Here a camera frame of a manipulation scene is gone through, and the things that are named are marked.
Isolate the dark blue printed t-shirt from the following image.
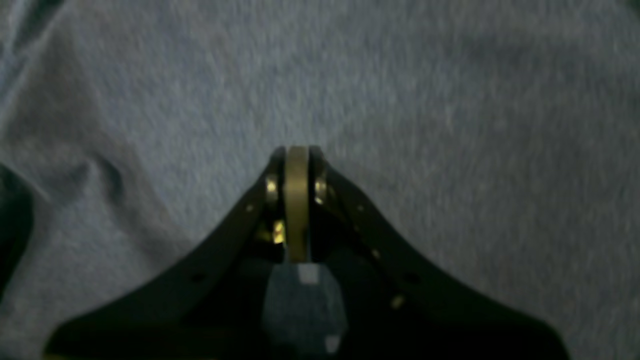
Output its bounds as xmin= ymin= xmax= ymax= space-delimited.
xmin=1 ymin=0 xmax=639 ymax=360

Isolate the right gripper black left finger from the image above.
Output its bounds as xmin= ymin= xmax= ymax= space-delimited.
xmin=45 ymin=146 xmax=287 ymax=360

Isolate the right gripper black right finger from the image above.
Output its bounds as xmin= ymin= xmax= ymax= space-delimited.
xmin=309 ymin=146 xmax=569 ymax=360

